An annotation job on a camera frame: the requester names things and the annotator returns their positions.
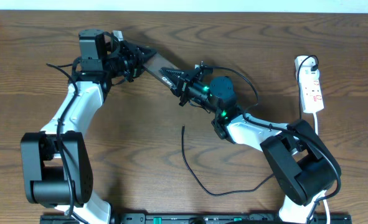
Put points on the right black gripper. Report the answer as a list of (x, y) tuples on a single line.
[(182, 84)]

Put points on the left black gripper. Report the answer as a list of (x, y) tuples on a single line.
[(138, 58)]

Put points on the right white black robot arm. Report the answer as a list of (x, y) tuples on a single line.
[(302, 165)]

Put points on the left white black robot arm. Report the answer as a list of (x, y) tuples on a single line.
[(56, 167)]

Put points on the white power strip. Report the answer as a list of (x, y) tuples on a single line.
[(307, 75)]

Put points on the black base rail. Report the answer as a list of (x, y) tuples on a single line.
[(140, 218)]

